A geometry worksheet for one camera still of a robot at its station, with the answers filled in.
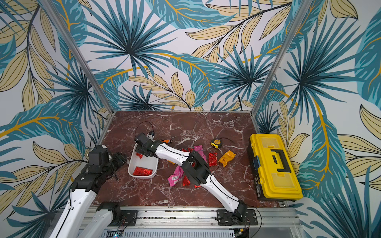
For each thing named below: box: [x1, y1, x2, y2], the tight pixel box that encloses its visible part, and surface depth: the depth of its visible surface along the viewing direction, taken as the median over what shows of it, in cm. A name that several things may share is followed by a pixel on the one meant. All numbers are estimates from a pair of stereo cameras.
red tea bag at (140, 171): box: [132, 166, 154, 176], surface depth 90 cm
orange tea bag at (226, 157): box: [219, 150, 237, 168], surface depth 95 cm
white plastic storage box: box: [127, 142, 159, 179], surface depth 90 cm
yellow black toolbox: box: [247, 133, 304, 201], surface depth 76 cm
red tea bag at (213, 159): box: [208, 152, 218, 167], surface depth 94 cm
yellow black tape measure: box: [210, 138, 223, 149], surface depth 100 cm
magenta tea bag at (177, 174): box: [167, 165, 185, 187], surface depth 85 cm
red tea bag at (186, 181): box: [182, 175, 191, 186], surface depth 84 cm
